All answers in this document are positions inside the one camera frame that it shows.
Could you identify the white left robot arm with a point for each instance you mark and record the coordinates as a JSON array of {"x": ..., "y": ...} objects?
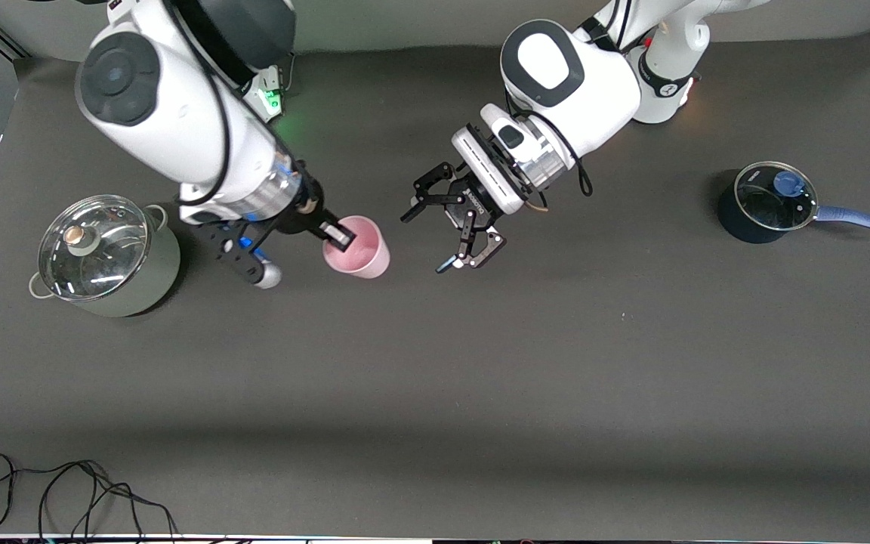
[{"x": 586, "y": 83}]

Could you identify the glass lid with blue knob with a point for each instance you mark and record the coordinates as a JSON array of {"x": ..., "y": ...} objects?
[{"x": 767, "y": 204}]

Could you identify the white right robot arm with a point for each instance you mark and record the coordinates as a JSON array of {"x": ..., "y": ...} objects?
[{"x": 171, "y": 121}]

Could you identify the glass lid with steel knob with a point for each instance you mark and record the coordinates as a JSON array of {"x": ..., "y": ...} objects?
[{"x": 103, "y": 264}]

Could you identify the dark blue saucepan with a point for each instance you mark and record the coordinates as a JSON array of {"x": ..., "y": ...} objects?
[{"x": 737, "y": 223}]

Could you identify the grey-green stockpot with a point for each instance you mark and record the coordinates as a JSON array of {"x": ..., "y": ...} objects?
[{"x": 152, "y": 279}]

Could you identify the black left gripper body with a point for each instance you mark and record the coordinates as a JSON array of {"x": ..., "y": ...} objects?
[{"x": 468, "y": 201}]

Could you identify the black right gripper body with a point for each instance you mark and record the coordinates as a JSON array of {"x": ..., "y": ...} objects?
[{"x": 310, "y": 212}]

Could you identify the pink plastic cup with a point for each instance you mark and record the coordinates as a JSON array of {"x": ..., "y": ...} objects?
[{"x": 367, "y": 257}]

